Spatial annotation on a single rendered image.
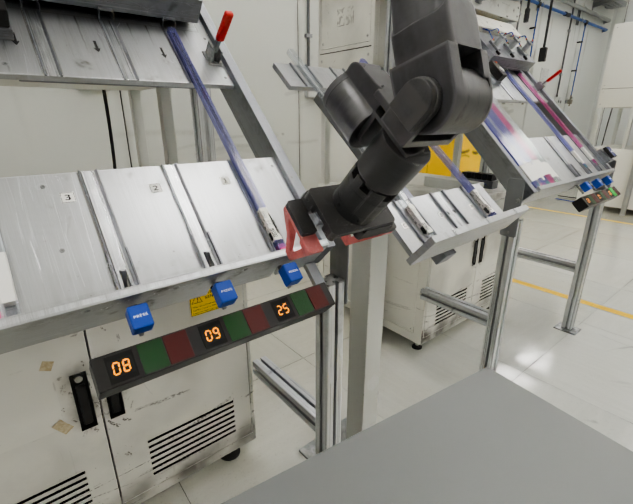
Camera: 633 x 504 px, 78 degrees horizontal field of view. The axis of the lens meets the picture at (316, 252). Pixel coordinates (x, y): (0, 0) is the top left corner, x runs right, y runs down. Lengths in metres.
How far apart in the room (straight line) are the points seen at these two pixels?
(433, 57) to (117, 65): 0.56
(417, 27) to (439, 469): 0.40
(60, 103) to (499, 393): 2.30
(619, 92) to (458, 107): 4.56
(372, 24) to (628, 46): 3.57
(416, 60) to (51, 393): 0.82
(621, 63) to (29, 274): 4.82
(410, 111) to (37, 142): 2.22
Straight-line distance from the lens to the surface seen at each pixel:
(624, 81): 4.89
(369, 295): 0.93
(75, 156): 2.46
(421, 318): 1.59
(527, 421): 0.53
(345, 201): 0.43
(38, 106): 2.44
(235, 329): 0.54
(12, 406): 0.92
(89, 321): 0.54
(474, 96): 0.37
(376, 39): 1.64
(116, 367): 0.51
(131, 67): 0.79
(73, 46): 0.81
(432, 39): 0.37
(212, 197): 0.63
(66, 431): 0.97
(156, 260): 0.55
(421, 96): 0.35
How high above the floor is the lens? 0.92
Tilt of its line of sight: 19 degrees down
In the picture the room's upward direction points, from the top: straight up
